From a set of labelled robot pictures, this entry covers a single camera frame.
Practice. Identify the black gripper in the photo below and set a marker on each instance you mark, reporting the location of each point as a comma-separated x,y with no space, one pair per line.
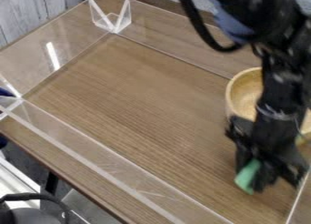
267,139

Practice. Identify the green rectangular block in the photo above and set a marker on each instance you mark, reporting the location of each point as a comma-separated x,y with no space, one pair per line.
246,176

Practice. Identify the brown wooden bowl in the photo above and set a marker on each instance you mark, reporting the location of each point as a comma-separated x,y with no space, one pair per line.
242,94

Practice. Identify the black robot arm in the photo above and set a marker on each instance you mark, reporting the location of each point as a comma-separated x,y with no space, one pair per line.
275,27

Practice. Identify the black table leg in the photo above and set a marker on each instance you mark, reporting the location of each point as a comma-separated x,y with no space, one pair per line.
52,183

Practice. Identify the clear acrylic enclosure wall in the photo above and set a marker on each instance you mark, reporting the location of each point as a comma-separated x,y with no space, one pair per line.
122,113

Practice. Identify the clear acrylic corner bracket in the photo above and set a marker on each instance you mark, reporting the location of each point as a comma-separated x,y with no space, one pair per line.
111,22

